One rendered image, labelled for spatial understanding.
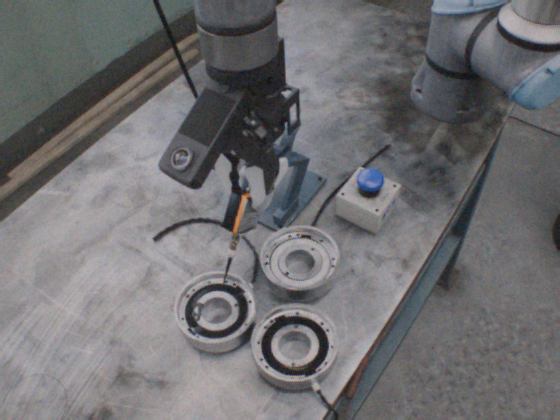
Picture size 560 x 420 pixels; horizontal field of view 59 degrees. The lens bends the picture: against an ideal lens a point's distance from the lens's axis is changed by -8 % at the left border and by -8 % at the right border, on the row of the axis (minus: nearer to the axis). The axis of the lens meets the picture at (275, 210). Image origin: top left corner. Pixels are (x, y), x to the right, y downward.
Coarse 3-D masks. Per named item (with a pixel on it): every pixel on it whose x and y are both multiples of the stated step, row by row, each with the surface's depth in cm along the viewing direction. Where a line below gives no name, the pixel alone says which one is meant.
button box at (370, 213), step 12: (360, 168) 80; (348, 180) 78; (384, 180) 78; (348, 192) 77; (360, 192) 76; (372, 192) 76; (384, 192) 77; (396, 192) 77; (336, 204) 78; (348, 204) 76; (360, 204) 75; (372, 204) 75; (384, 204) 75; (396, 204) 80; (348, 216) 78; (360, 216) 76; (372, 216) 75; (384, 216) 77; (372, 228) 77
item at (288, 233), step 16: (272, 240) 73; (288, 240) 74; (320, 240) 74; (288, 256) 73; (304, 256) 74; (336, 256) 71; (288, 272) 70; (336, 272) 69; (272, 288) 70; (288, 288) 67; (304, 288) 67; (320, 288) 68
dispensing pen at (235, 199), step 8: (248, 184) 64; (232, 192) 63; (240, 192) 64; (248, 192) 64; (232, 200) 63; (240, 200) 63; (232, 208) 64; (224, 216) 64; (232, 216) 64; (224, 224) 65; (232, 224) 64; (232, 232) 66; (232, 240) 66; (240, 240) 66; (232, 248) 67; (232, 256) 67; (224, 280) 69
